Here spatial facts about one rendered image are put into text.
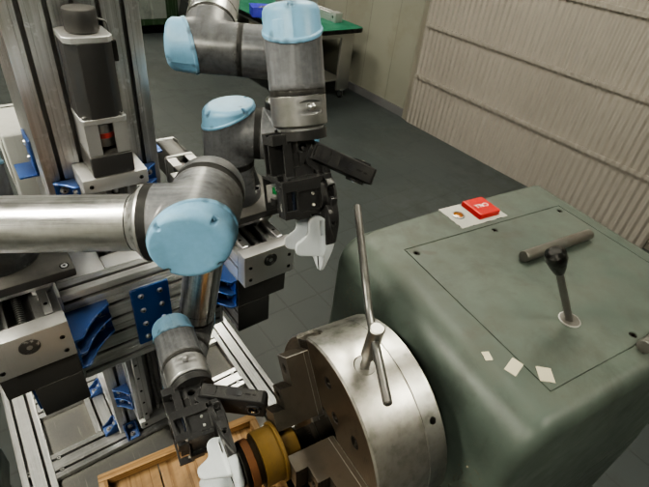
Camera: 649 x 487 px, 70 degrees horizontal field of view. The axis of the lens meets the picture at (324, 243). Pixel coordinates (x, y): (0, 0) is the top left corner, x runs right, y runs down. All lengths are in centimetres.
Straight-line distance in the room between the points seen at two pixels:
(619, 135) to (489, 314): 310
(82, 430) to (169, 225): 136
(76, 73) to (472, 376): 86
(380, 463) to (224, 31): 63
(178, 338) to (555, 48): 354
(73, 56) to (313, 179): 55
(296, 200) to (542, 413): 43
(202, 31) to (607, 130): 339
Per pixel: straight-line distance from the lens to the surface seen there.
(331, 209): 65
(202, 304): 98
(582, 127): 393
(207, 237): 66
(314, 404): 79
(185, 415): 80
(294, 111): 62
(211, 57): 73
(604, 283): 101
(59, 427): 197
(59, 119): 113
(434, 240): 95
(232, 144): 106
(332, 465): 76
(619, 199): 393
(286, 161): 63
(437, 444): 75
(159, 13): 725
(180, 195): 68
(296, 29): 62
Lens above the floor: 178
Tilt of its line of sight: 37 degrees down
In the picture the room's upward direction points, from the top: 7 degrees clockwise
